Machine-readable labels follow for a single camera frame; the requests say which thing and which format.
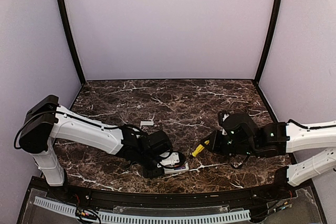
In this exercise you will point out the right black frame post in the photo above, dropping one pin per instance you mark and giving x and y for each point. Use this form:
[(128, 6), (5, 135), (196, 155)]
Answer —
[(268, 41)]

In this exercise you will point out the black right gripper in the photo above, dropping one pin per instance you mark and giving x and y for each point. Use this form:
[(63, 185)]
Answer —
[(214, 145)]

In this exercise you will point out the left black frame post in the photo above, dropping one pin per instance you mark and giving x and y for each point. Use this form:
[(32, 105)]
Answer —
[(70, 41)]

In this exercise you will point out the red blue battery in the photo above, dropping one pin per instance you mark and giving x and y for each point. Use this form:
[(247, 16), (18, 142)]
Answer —
[(181, 167)]

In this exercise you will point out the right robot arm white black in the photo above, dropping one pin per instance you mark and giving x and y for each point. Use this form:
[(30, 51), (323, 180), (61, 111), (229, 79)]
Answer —
[(240, 135)]

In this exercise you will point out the white button remote control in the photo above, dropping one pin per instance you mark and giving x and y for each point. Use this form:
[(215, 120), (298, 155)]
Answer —
[(170, 170)]

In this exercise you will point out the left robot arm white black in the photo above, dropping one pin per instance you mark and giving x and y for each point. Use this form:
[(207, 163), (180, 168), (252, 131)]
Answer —
[(49, 120)]

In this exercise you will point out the black frame post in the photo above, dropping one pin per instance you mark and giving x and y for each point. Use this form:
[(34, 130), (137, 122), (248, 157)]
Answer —
[(70, 41), (268, 41)]

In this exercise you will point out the grey battery cover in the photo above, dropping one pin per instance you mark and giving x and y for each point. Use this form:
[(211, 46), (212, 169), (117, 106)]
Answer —
[(146, 123)]

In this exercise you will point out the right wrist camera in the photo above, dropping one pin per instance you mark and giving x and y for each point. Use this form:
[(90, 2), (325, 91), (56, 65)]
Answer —
[(222, 116)]

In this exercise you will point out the white slotted cable duct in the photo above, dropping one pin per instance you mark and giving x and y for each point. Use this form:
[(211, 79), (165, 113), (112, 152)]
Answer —
[(146, 217)]

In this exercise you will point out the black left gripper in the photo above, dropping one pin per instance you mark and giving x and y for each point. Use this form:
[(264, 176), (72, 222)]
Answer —
[(149, 174)]

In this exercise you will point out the yellow handled screwdriver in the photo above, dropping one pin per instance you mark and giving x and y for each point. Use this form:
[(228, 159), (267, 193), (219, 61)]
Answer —
[(199, 149)]

